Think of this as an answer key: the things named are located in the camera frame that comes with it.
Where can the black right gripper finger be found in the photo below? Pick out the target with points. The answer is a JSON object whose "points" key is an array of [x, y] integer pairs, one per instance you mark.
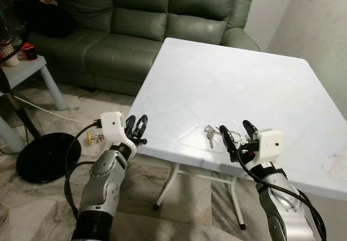
{"points": [[227, 141], [250, 129]]}

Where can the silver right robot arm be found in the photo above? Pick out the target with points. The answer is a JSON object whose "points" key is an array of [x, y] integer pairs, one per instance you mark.
{"points": [[284, 208]]}

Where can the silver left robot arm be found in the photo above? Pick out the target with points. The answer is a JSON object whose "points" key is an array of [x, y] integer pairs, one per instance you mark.
{"points": [[103, 187]]}

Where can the white square folding table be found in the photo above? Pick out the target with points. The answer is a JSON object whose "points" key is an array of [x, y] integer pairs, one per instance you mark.
{"points": [[233, 95]]}

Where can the black standing fan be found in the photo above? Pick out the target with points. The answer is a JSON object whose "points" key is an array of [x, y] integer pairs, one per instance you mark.
{"points": [[47, 157]]}

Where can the green leather sofa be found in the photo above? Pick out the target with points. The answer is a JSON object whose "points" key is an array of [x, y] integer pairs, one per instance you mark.
{"points": [[135, 30]]}

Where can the grey small side table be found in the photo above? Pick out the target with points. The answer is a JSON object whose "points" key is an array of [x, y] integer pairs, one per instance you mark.
{"points": [[24, 70]]}

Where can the orange and black small device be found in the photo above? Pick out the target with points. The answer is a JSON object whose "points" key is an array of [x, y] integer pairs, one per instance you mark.
{"points": [[29, 51]]}

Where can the small beige cup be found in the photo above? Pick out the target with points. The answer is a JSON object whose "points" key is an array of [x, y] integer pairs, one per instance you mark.
{"points": [[12, 61]]}

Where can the black bag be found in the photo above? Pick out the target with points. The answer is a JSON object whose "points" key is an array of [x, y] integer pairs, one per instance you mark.
{"points": [[46, 16]]}

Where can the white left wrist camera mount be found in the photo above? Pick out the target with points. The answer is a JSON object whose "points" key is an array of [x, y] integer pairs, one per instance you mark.
{"points": [[113, 126]]}

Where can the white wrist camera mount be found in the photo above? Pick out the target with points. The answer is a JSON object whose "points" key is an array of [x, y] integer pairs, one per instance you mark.
{"points": [[268, 143], [113, 126]]}

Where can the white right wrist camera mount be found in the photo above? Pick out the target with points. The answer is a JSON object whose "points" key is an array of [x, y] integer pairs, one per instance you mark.
{"points": [[268, 143]]}

